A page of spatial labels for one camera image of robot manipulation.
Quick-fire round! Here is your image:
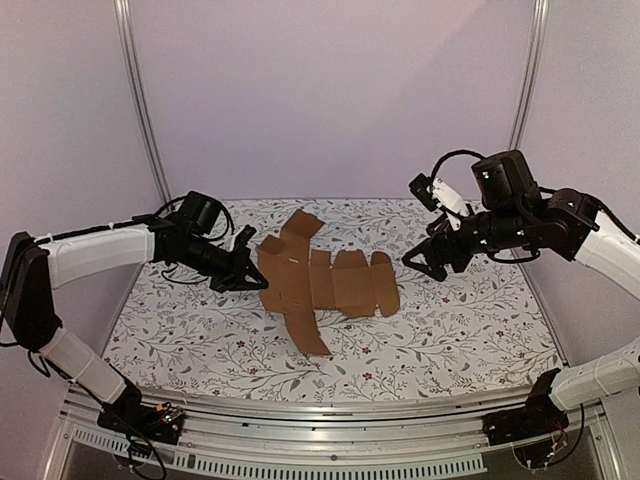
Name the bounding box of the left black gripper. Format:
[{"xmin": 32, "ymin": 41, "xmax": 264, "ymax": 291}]
[{"xmin": 175, "ymin": 234, "xmax": 269, "ymax": 294}]

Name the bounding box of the brown cardboard box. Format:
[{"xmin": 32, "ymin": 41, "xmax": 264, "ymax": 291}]
[{"xmin": 256, "ymin": 209, "xmax": 400, "ymax": 356}]

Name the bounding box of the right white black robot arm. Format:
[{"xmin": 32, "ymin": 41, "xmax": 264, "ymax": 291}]
[{"xmin": 402, "ymin": 149, "xmax": 639, "ymax": 297}]

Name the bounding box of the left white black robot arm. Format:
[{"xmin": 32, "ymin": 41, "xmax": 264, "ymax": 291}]
[{"xmin": 1, "ymin": 191, "xmax": 268, "ymax": 434}]

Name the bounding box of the floral patterned table mat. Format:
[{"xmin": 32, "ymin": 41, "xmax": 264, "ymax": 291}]
[{"xmin": 104, "ymin": 199, "xmax": 563, "ymax": 403}]

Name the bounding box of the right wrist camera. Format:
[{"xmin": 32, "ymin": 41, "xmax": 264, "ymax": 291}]
[{"xmin": 409, "ymin": 173, "xmax": 472, "ymax": 231}]

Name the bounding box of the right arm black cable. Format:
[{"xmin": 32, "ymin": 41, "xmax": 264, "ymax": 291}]
[{"xmin": 428, "ymin": 149, "xmax": 489, "ymax": 187}]

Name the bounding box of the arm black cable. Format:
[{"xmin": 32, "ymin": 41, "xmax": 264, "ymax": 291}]
[
  {"xmin": 119, "ymin": 429, "xmax": 169, "ymax": 480},
  {"xmin": 428, "ymin": 149, "xmax": 489, "ymax": 187}
]

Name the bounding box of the left aluminium frame post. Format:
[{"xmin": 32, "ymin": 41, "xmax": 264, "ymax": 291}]
[{"xmin": 113, "ymin": 0, "xmax": 171, "ymax": 204}]

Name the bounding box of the aluminium frame post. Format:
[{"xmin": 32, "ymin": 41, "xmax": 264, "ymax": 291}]
[
  {"xmin": 507, "ymin": 0, "xmax": 550, "ymax": 150},
  {"xmin": 113, "ymin": 0, "xmax": 171, "ymax": 204}
]

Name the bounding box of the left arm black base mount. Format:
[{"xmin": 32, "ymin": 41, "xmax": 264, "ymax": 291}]
[{"xmin": 97, "ymin": 385, "xmax": 185, "ymax": 445}]

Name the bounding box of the front aluminium rail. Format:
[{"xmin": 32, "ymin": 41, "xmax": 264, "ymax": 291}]
[{"xmin": 42, "ymin": 388, "xmax": 621, "ymax": 480}]

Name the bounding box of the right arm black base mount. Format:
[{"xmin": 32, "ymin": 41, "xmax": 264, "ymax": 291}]
[{"xmin": 482, "ymin": 368, "xmax": 569, "ymax": 446}]

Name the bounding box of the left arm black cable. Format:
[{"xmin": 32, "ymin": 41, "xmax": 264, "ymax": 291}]
[{"xmin": 119, "ymin": 429, "xmax": 169, "ymax": 480}]

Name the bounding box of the right aluminium frame post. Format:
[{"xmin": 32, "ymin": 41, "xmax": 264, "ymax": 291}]
[{"xmin": 507, "ymin": 0, "xmax": 550, "ymax": 150}]

